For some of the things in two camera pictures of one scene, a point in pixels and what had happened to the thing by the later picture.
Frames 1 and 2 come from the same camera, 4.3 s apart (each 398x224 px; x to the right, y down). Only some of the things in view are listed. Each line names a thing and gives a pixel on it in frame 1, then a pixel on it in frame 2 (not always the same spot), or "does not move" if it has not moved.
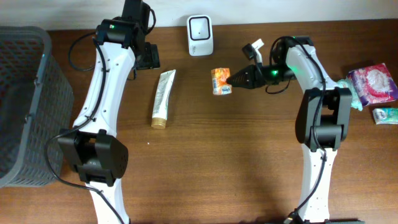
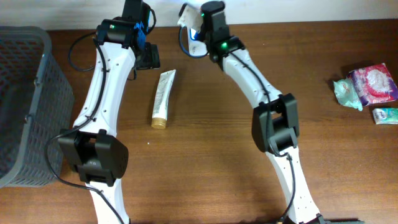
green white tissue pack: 385,116 does not move
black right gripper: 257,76 -> 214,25
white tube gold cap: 161,99 does not move
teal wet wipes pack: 356,101 does not move
